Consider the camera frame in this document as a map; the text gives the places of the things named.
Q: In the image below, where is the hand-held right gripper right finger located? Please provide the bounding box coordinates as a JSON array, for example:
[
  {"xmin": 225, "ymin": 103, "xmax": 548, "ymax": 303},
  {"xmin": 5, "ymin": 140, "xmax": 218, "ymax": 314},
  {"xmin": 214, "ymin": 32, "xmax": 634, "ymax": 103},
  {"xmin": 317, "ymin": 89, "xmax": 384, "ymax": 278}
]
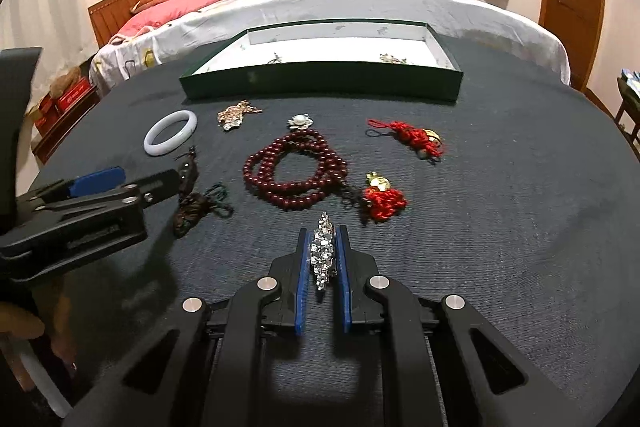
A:
[{"xmin": 335, "ymin": 224, "xmax": 596, "ymax": 427}]

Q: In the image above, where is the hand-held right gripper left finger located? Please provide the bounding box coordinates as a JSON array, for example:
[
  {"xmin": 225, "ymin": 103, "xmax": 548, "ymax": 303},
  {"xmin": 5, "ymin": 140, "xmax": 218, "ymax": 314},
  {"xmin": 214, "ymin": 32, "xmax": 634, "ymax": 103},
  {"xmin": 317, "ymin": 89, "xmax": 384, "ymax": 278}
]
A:
[{"xmin": 60, "ymin": 227, "xmax": 308, "ymax": 427}]

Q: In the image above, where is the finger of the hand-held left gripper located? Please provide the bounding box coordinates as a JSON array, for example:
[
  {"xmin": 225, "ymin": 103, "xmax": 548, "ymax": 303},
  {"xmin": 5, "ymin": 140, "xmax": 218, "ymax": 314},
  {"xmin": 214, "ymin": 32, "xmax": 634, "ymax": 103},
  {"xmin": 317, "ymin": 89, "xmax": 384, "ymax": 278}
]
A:
[
  {"xmin": 30, "ymin": 168, "xmax": 182, "ymax": 220},
  {"xmin": 15, "ymin": 166, "xmax": 127, "ymax": 208}
]

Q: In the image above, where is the dark green cord pendant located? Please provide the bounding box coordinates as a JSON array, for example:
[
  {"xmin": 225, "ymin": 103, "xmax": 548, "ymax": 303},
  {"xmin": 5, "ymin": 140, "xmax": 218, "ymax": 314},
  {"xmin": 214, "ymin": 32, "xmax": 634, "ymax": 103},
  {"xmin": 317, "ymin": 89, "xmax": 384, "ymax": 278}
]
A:
[{"xmin": 171, "ymin": 146, "xmax": 206, "ymax": 239}]

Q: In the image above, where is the silver rhinestone brooch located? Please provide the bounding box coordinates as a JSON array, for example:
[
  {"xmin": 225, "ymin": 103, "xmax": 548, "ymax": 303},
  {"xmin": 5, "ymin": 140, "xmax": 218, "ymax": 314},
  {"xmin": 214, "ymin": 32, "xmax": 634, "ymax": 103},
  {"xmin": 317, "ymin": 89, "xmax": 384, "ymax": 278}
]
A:
[{"xmin": 307, "ymin": 211, "xmax": 336, "ymax": 292}]

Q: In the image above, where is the white jade bangle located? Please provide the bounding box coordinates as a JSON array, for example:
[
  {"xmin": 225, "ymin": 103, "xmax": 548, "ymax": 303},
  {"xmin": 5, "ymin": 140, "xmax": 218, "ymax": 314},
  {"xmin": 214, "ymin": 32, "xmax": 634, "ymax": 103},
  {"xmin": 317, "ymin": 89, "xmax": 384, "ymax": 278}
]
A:
[{"xmin": 143, "ymin": 110, "xmax": 198, "ymax": 156}]

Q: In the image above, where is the dark red bead necklace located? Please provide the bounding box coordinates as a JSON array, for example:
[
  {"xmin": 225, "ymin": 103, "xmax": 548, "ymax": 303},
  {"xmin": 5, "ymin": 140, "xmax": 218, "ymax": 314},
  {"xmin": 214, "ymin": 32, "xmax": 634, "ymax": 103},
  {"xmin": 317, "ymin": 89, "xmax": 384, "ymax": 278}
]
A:
[{"xmin": 242, "ymin": 129, "xmax": 366, "ymax": 212}]

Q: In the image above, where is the red knot tassel gold charm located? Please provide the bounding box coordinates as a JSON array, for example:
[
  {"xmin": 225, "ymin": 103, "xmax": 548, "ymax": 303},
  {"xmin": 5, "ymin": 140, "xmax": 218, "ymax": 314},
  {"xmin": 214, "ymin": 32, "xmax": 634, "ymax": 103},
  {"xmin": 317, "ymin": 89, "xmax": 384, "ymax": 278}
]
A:
[
  {"xmin": 366, "ymin": 118, "xmax": 446, "ymax": 164},
  {"xmin": 361, "ymin": 172, "xmax": 408, "ymax": 224}
]

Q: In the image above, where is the rose gold brooch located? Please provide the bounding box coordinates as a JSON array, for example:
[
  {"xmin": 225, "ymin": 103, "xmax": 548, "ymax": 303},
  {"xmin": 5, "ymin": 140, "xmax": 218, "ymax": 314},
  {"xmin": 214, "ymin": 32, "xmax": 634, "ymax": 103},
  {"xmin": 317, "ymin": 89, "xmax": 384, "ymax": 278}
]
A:
[{"xmin": 216, "ymin": 100, "xmax": 264, "ymax": 132}]

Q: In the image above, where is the green jewelry box tray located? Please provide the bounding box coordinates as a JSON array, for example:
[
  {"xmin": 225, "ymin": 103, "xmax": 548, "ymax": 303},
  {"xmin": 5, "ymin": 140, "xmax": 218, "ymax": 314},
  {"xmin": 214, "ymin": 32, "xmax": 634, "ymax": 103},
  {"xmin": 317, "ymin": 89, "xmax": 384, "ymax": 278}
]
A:
[{"xmin": 179, "ymin": 21, "xmax": 464, "ymax": 105}]

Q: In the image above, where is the person's left hand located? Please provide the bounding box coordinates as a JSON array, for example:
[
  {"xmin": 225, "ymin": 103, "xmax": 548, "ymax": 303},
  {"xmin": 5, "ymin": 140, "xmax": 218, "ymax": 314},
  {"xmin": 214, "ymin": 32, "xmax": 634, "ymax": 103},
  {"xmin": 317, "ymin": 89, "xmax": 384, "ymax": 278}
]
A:
[{"xmin": 0, "ymin": 301, "xmax": 47, "ymax": 340}]

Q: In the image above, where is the wooden nightstand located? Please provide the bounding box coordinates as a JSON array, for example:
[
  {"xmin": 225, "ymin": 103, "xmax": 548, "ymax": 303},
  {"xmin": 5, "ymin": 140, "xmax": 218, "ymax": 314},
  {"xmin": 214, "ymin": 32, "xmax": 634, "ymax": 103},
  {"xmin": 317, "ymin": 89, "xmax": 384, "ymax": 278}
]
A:
[{"xmin": 31, "ymin": 84, "xmax": 101, "ymax": 165}]

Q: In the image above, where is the brown stuffed toy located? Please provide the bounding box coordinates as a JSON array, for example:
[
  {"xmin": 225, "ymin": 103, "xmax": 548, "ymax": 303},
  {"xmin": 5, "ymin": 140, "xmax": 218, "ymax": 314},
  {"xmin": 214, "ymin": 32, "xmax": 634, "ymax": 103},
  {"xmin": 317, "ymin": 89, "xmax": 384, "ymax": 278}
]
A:
[{"xmin": 50, "ymin": 66, "xmax": 82, "ymax": 95}]

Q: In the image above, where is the red box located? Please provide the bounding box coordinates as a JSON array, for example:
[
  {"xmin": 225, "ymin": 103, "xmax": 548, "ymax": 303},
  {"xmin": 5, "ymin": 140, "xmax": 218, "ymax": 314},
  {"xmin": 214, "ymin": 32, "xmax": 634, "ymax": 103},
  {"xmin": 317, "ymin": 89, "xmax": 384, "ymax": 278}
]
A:
[{"xmin": 54, "ymin": 77, "xmax": 93, "ymax": 114}]

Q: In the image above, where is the pink pillow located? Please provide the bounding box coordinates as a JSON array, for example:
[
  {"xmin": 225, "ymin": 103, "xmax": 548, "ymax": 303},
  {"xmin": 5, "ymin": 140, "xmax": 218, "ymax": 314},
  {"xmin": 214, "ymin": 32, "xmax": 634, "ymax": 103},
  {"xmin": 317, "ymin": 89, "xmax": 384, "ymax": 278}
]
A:
[{"xmin": 117, "ymin": 0, "xmax": 246, "ymax": 38}]

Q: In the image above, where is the bed with white printed sheet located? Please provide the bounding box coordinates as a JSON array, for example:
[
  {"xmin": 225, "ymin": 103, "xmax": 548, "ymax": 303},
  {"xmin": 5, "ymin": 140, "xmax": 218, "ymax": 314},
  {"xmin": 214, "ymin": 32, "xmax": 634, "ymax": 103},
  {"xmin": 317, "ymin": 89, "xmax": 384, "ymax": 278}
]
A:
[{"xmin": 89, "ymin": 0, "xmax": 572, "ymax": 98}]

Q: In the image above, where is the wooden chair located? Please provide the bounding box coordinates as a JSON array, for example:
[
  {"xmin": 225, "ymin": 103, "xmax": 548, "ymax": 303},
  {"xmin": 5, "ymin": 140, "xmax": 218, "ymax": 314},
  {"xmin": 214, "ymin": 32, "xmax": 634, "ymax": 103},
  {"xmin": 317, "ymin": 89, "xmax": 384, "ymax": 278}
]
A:
[{"xmin": 614, "ymin": 69, "xmax": 640, "ymax": 158}]

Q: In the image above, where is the white cable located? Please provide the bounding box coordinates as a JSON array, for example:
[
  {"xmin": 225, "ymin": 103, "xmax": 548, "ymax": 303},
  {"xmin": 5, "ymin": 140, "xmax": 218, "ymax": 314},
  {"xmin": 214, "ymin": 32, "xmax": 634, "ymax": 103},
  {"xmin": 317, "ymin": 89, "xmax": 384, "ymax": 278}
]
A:
[{"xmin": 12, "ymin": 339, "xmax": 68, "ymax": 419}]

